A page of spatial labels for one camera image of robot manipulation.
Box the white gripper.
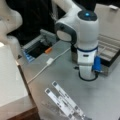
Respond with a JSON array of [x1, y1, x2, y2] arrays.
[[77, 50, 97, 81]]

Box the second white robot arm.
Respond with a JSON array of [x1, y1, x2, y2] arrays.
[[0, 0, 23, 64]]

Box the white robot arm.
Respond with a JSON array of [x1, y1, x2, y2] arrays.
[[52, 0, 99, 81]]

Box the black lidded box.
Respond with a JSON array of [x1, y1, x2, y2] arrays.
[[98, 35, 120, 75]]

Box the grey metal tray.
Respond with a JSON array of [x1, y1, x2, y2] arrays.
[[22, 29, 58, 58]]

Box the blue striped object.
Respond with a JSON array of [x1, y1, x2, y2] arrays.
[[22, 49, 35, 63]]

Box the lower metal ruler strip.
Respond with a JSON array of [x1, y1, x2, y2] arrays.
[[41, 99, 68, 120]]

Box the white foam block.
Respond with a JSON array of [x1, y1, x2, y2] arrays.
[[0, 45, 28, 107]]

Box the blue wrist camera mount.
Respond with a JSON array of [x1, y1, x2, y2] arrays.
[[93, 56, 101, 72]]

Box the white cable with adapter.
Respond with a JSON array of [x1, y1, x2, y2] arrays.
[[26, 46, 72, 84]]

